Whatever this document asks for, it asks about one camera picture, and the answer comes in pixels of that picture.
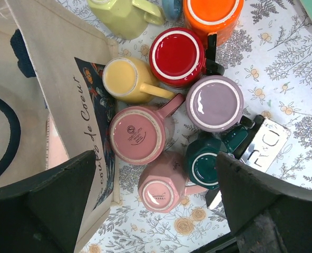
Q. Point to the orange mug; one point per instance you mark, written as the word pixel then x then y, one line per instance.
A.
pixel 207 17

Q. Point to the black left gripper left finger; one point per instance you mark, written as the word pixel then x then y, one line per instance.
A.
pixel 43 213

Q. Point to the red mug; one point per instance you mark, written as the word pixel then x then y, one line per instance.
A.
pixel 178 58

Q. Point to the pink round mug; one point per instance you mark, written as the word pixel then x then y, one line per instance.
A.
pixel 139 134

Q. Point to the beige canvas tote bag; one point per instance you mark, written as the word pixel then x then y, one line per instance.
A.
pixel 53 104

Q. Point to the blue butterfly mug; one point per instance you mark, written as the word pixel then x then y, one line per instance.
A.
pixel 172 9

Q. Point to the yellow mug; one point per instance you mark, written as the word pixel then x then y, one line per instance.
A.
pixel 131 80

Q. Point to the lime green mug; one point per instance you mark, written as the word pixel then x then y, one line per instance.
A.
pixel 127 19

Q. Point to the floral table mat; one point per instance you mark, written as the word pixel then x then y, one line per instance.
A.
pixel 269 55

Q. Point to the pink octagonal mug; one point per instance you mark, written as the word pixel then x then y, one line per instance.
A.
pixel 162 184

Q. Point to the dark green mug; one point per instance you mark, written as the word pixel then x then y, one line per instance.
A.
pixel 201 154

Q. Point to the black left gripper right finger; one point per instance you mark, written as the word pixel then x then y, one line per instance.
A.
pixel 264 213

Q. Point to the lavender mug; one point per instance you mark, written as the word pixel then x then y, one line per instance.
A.
pixel 215 103

